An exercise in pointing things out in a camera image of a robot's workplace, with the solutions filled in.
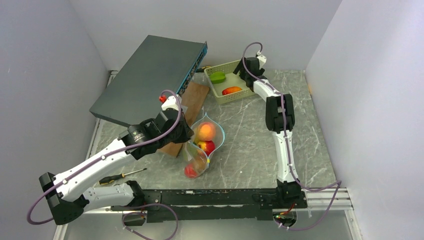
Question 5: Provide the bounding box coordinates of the orange toy carrot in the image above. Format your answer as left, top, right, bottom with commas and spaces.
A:
221, 86, 243, 96

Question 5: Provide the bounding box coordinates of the green toy cabbage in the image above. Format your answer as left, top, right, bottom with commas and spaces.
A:
182, 142, 197, 162

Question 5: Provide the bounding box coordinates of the pink toy peach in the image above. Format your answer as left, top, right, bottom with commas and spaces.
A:
197, 122, 216, 141

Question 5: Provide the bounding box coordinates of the clear zip top bag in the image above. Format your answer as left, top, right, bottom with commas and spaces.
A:
182, 113, 225, 179

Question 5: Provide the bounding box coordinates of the red yellow toy apple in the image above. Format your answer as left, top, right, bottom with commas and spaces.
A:
196, 140, 216, 157

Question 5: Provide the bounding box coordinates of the brown toy potato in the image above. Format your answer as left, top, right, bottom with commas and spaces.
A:
193, 154, 209, 174

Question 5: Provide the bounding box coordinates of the red toy strawberry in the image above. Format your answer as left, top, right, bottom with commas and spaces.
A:
184, 163, 198, 179

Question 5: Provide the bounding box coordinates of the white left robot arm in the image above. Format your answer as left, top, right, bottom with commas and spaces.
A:
39, 107, 194, 225

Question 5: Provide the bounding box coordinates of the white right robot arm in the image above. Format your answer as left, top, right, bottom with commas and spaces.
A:
233, 55, 302, 208

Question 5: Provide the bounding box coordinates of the pale green plastic basket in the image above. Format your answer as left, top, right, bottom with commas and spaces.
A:
204, 60, 255, 105

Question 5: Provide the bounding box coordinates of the green toy lime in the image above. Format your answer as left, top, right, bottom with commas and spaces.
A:
209, 71, 226, 85

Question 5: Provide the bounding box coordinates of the wooden board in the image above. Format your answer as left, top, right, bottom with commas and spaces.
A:
158, 82, 210, 158

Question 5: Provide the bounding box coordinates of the black yellow screwdriver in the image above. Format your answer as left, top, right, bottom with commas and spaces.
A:
98, 168, 147, 185

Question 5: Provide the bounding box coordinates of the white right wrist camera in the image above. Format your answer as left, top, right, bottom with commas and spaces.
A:
256, 54, 267, 69

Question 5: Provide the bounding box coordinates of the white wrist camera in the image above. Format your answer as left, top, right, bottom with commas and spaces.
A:
159, 94, 182, 111
256, 54, 267, 69

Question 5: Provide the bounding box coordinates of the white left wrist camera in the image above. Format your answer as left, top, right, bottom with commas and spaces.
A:
159, 94, 182, 111

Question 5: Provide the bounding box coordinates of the dark grey network switch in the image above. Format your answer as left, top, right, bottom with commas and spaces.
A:
89, 35, 208, 127

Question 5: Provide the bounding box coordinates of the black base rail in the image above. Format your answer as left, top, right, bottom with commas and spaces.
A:
110, 188, 309, 226

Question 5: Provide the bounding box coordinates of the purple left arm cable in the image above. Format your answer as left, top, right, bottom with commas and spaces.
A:
26, 89, 184, 240

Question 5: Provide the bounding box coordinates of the aluminium frame rail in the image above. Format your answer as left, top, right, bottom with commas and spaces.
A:
54, 188, 363, 240

